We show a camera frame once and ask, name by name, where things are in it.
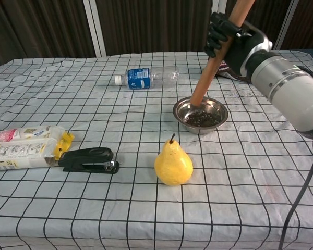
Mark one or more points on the clear plastic water bottle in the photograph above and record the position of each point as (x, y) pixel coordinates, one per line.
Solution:
(146, 76)

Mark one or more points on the stainless steel bowl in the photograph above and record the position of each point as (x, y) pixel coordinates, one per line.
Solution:
(219, 114)

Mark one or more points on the white partition post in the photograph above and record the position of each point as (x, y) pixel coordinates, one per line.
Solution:
(285, 23)
(95, 28)
(222, 6)

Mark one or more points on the yellow pear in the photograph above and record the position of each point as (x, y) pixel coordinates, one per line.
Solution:
(173, 166)

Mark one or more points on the black stapler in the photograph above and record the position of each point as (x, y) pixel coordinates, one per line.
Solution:
(88, 159)

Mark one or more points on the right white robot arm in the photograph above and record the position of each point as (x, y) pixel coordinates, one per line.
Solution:
(289, 88)

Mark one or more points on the wooden stick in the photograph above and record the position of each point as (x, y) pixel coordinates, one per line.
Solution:
(204, 80)

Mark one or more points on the white yellow noodle pack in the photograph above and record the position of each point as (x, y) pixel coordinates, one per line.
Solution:
(21, 151)

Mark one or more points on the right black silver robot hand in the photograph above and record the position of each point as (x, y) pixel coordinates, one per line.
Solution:
(246, 49)

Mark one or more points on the dark snack packet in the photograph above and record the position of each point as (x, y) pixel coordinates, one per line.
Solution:
(224, 70)

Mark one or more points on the checked white tablecloth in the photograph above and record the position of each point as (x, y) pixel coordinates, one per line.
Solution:
(94, 208)

